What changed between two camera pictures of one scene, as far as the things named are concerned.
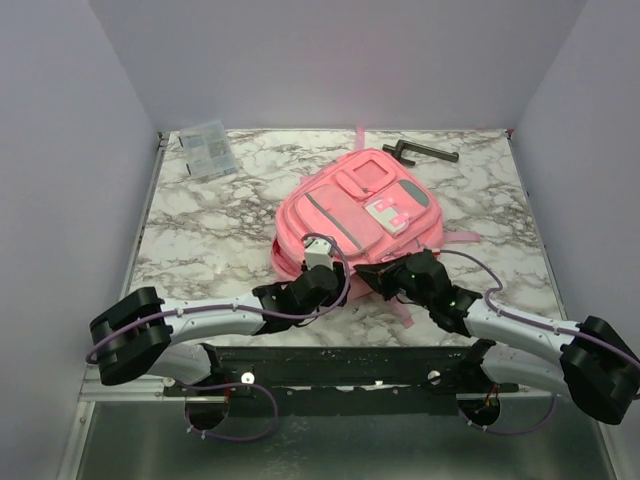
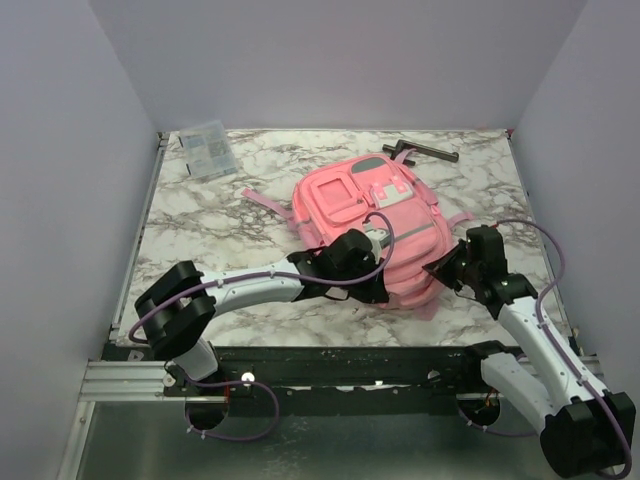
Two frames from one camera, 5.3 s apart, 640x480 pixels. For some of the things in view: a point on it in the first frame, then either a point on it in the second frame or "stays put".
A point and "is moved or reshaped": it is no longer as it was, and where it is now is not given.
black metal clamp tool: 397,150 stays put
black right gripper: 381,275 → 441,268
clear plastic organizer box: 207,149 stays put
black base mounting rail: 346,380 stays put
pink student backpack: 372,205 is moved or reshaped
